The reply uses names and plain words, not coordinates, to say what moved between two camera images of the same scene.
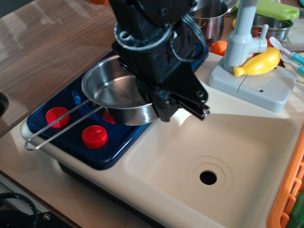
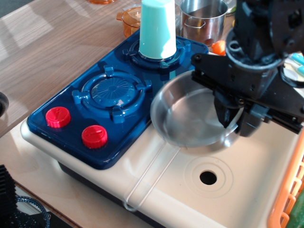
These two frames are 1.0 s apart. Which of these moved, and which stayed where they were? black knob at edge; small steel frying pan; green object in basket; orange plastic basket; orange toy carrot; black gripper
Moved: small steel frying pan; black gripper
Stayed: green object in basket; orange plastic basket; black knob at edge; orange toy carrot
